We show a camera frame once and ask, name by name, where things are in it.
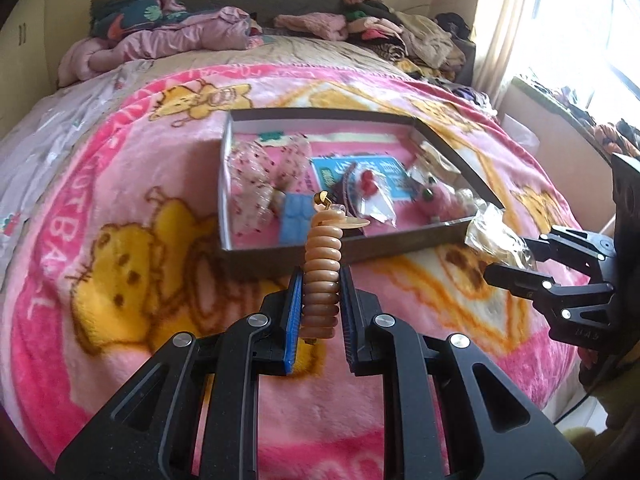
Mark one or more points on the white pearl hair clip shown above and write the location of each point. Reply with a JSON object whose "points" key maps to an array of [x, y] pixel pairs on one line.
{"points": [[470, 199]]}

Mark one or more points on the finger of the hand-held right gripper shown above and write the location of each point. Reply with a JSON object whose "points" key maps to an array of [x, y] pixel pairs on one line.
{"points": [[520, 282], [570, 247]]}

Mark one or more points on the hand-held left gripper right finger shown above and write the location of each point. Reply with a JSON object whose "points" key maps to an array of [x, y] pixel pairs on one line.
{"points": [[350, 325]]}

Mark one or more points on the beige spiral hair coil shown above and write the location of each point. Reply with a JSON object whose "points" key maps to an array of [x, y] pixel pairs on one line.
{"points": [[322, 270]]}

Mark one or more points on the pink crumpled duvet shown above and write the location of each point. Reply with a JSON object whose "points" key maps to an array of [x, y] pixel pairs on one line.
{"points": [[165, 40]]}

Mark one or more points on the dark floral pillow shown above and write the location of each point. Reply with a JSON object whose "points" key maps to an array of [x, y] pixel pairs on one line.
{"points": [[130, 12]]}

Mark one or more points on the blue fabric hair clip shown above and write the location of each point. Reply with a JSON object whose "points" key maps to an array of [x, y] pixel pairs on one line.
{"points": [[296, 220]]}

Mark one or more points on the pink cartoon blanket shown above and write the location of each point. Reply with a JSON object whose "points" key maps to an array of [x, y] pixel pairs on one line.
{"points": [[150, 260]]}

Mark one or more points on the brown cardboard box tray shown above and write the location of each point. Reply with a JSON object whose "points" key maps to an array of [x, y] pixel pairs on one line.
{"points": [[400, 242]]}

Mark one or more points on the pink fuzzy garment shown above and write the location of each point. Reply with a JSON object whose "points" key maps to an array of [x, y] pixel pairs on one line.
{"points": [[310, 25]]}

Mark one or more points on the pink plush hair clip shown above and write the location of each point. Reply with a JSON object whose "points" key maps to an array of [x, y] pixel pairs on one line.
{"points": [[440, 202]]}

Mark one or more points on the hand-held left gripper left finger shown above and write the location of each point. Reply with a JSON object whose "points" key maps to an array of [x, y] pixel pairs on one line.
{"points": [[295, 320]]}

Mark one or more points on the window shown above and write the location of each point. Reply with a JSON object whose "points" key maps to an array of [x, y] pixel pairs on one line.
{"points": [[580, 15]]}

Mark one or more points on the cream curtain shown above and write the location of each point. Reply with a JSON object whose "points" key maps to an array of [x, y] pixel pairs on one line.
{"points": [[500, 25]]}

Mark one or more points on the blue printed card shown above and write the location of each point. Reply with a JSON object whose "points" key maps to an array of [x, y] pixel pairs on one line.
{"points": [[327, 172]]}

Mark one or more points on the pink mesh hair bow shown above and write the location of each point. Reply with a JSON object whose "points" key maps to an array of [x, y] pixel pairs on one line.
{"points": [[250, 185], [295, 160]]}

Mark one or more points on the brown hair clip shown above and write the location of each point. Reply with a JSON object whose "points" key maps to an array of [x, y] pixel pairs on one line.
{"points": [[345, 185]]}

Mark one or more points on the pile of clothes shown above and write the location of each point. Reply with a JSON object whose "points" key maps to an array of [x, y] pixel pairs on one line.
{"points": [[410, 40]]}

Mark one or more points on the clear earring packet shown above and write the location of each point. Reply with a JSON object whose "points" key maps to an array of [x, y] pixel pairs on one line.
{"points": [[432, 160]]}

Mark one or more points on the pale printed bed sheet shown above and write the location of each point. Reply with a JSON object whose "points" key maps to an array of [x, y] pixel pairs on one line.
{"points": [[50, 125]]}

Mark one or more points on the cream wardrobe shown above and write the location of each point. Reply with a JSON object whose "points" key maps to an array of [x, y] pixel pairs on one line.
{"points": [[25, 35]]}

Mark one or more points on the person's right forearm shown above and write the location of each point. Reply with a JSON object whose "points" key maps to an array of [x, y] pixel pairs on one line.
{"points": [[622, 402]]}

